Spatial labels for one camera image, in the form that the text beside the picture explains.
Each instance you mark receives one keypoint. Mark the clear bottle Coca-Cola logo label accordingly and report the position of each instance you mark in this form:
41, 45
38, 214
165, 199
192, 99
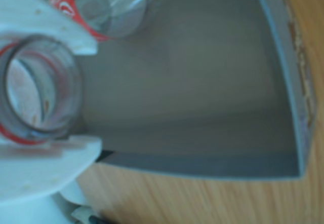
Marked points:
101, 11

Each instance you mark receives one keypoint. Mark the clear bottle Coke nutrition label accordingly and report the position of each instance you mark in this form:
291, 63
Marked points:
73, 94

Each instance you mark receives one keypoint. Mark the grey cardboard box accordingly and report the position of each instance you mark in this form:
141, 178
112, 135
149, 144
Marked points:
189, 82

